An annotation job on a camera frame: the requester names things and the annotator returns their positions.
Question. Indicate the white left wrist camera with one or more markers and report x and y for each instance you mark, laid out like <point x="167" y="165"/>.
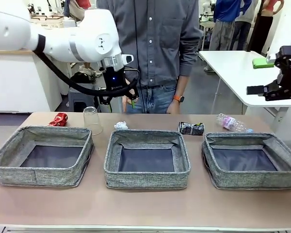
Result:
<point x="128" y="59"/>

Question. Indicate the crushed clear plastic bottle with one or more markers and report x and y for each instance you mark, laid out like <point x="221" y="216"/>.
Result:
<point x="232" y="123"/>

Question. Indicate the beige slatted crate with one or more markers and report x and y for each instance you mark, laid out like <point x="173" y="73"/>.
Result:
<point x="47" y="20"/>

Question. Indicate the white paper ball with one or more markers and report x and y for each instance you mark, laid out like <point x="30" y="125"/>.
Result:
<point x="120" y="125"/>

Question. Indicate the person in blue shirt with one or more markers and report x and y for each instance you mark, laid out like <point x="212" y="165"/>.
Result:
<point x="229" y="14"/>

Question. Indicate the grey plastic stool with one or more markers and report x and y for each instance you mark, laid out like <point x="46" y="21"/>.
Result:
<point x="81" y="99"/>

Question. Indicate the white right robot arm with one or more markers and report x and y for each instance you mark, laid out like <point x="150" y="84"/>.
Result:
<point x="288" y="21"/>

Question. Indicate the crushed black soda can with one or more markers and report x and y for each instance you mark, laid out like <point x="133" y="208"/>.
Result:
<point x="191" y="128"/>

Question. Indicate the person in grey shirt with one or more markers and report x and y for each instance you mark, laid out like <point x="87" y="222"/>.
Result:
<point x="148" y="36"/>

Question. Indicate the person's left hand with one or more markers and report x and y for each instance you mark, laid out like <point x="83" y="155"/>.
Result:
<point x="174" y="108"/>

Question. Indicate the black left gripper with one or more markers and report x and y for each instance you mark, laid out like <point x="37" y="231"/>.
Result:
<point x="115" y="81"/>

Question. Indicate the black bag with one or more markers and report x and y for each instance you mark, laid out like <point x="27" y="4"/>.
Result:
<point x="83" y="77"/>

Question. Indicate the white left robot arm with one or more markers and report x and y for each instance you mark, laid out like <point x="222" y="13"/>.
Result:
<point x="63" y="36"/>

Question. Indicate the orange wrist watch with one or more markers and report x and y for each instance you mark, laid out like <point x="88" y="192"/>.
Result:
<point x="179" y="99"/>

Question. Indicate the wooden desk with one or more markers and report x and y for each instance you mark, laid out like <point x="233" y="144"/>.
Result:
<point x="9" y="52"/>

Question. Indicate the clear plastic cup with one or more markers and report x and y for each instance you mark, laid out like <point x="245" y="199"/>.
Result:
<point x="93" y="121"/>

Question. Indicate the grey fabric basket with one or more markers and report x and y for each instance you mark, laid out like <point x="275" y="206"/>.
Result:
<point x="14" y="170"/>
<point x="252" y="179"/>
<point x="145" y="179"/>

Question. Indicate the person's left forearm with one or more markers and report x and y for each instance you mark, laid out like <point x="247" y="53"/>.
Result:
<point x="182" y="85"/>

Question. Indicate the white table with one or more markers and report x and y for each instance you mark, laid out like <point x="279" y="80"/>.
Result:
<point x="232" y="80"/>

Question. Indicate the person's right hand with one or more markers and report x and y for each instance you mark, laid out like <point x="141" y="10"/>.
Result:
<point x="126" y="105"/>

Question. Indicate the crushed red soda can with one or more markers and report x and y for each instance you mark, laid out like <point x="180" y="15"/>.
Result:
<point x="59" y="120"/>

